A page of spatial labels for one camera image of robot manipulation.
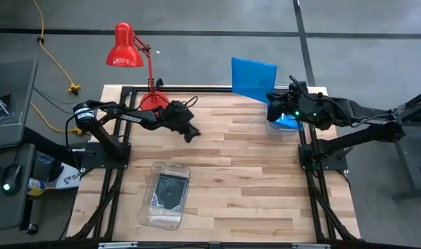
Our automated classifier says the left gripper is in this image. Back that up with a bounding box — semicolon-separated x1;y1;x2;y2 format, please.
160;99;202;145

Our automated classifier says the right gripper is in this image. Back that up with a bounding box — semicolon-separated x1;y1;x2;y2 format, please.
265;81;331;126

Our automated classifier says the clear jewel case black tray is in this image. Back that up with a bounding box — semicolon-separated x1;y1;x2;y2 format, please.
150;172;191;212

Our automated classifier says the clear plastic bin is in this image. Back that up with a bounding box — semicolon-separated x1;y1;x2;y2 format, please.
136;160;192;232
265;80;305;136

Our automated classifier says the red desk lamp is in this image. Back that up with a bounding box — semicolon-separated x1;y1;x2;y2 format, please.
105;21;171;113

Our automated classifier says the white printed bag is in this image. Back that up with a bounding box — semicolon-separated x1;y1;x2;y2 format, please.
55;162;84;191

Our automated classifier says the grey metal cart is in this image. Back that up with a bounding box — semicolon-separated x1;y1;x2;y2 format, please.
384;86;421;203

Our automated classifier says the black desk leg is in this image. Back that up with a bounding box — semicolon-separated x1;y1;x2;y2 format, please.
21;127;85;171

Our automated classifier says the clear water bottle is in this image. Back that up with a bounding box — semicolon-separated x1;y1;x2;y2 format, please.
35;152;55;166

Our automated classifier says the yellow blue bottle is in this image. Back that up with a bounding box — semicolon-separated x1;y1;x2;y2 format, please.
26;176;47;198

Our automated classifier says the grey desk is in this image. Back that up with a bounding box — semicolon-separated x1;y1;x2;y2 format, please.
0;59;39;151

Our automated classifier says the black computer mouse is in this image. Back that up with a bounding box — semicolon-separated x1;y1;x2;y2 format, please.
0;163;24;197

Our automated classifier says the grey side table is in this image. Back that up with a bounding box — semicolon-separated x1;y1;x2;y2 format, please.
0;142;37;233

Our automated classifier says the black table frame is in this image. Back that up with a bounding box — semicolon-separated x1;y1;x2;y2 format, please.
66;84;362;243

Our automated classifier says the silver metal bracket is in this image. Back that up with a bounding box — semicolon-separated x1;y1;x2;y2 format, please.
291;242;332;249
97;241;139;249

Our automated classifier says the black power cable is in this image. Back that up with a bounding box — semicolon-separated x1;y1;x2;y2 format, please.
32;86;81;116

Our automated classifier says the yellow extension cord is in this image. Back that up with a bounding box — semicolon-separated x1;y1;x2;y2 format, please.
29;102;84;136
31;0;82;96

